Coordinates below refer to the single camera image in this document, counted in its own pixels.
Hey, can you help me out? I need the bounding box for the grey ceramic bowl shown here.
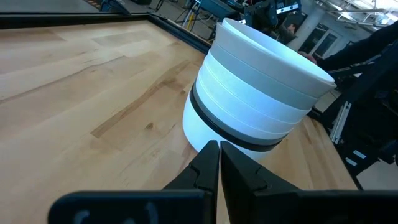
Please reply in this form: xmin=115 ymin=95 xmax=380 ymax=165
xmin=192 ymin=83 xmax=290 ymax=146

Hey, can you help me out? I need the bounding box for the white building column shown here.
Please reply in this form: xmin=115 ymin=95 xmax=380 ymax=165
xmin=287 ymin=4 xmax=326 ymax=52

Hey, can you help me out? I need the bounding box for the pale grey-green ceramic bowl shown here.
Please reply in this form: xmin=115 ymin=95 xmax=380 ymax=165
xmin=210 ymin=42 xmax=321 ymax=111

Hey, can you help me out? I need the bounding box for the glass door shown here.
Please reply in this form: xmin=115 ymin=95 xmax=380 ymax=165
xmin=300 ymin=27 xmax=340 ymax=62

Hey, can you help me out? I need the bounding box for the person's hand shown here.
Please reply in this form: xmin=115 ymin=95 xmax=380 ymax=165
xmin=297 ymin=50 xmax=318 ymax=65

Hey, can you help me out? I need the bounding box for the beige-grey ceramic bowl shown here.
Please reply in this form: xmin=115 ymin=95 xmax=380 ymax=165
xmin=215 ymin=22 xmax=338 ymax=99

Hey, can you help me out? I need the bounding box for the black ceramic bowl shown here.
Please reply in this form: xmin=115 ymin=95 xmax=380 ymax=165
xmin=189 ymin=85 xmax=282 ymax=153

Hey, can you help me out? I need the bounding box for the person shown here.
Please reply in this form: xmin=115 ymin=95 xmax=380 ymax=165
xmin=283 ymin=22 xmax=301 ymax=45

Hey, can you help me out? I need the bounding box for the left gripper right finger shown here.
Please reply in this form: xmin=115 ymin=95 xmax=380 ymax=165
xmin=220 ymin=141 xmax=398 ymax=224

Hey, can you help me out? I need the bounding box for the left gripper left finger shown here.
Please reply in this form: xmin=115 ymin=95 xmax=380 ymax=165
xmin=47 ymin=139 xmax=220 ymax=224

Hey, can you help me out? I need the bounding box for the yellow power cable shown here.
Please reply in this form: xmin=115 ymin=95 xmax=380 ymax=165
xmin=183 ymin=0 xmax=201 ymax=29

